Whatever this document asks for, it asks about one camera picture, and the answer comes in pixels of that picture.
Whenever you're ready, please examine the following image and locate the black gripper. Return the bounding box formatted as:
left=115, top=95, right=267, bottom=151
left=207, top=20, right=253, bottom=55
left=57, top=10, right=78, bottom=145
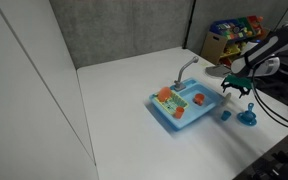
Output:
left=220, top=81, right=249, bottom=100

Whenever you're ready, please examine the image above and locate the cream toy bottle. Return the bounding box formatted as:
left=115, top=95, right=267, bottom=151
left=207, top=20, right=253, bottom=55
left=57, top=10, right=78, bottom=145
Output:
left=221, top=92, right=233, bottom=108

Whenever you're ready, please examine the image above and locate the black stand pole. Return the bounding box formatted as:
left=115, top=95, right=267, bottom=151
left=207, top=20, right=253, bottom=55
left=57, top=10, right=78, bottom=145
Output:
left=182, top=0, right=197, bottom=50

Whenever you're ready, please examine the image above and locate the blue toy storage bin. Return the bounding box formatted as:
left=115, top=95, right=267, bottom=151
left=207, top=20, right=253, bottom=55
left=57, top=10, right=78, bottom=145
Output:
left=210, top=19, right=241, bottom=36

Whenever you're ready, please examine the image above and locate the yellow toy dish rack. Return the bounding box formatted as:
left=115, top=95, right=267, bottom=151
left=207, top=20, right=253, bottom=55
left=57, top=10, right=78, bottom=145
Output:
left=152, top=89, right=190, bottom=116

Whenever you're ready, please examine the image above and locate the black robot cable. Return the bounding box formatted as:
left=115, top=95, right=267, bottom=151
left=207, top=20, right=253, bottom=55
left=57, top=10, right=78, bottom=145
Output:
left=249, top=62, right=288, bottom=131

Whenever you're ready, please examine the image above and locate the small blue toy cup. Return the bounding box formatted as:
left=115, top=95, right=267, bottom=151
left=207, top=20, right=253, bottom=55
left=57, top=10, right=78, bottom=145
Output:
left=220, top=110, right=232, bottom=122

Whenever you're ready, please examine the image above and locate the blue toy sink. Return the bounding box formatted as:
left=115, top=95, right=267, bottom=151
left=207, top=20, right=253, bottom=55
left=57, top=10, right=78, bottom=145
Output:
left=148, top=77, right=225, bottom=130

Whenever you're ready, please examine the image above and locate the wooden toy storage shelf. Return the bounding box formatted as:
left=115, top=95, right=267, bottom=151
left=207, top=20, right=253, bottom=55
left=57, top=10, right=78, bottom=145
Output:
left=200, top=15, right=271, bottom=79

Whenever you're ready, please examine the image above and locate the grey metal mounting plate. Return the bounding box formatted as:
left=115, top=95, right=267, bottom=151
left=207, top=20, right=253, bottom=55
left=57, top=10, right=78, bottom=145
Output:
left=205, top=64, right=233, bottom=80

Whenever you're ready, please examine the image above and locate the orange toy mug with handle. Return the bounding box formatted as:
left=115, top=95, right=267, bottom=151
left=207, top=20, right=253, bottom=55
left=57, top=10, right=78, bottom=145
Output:
left=192, top=93, right=206, bottom=107

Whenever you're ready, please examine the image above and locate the orange toy cup without handle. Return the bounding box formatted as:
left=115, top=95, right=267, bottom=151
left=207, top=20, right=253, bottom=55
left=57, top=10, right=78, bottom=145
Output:
left=174, top=106, right=186, bottom=120

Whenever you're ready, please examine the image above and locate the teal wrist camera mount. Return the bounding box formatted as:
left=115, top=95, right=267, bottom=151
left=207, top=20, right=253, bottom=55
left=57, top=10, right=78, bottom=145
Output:
left=224, top=74, right=254, bottom=90

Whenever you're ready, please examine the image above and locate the grey toy faucet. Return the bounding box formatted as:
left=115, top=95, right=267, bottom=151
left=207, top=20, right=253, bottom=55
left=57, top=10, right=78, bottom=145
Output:
left=173, top=56, right=200, bottom=92

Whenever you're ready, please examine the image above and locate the blue toy strainer scoop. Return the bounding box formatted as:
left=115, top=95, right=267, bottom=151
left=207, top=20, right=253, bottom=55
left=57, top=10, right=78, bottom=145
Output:
left=243, top=102, right=256, bottom=122

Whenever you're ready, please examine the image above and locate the blue toy plate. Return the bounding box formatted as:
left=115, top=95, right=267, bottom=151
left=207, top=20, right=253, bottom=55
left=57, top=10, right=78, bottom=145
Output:
left=236, top=111, right=258, bottom=127

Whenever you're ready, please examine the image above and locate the orange toy plate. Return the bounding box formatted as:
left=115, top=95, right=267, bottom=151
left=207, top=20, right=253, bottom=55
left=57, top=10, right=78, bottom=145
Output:
left=157, top=86, right=172, bottom=103

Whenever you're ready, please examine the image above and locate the black equipment beside table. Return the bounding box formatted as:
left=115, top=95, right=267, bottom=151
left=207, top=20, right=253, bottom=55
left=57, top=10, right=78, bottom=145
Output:
left=233, top=123, right=288, bottom=180

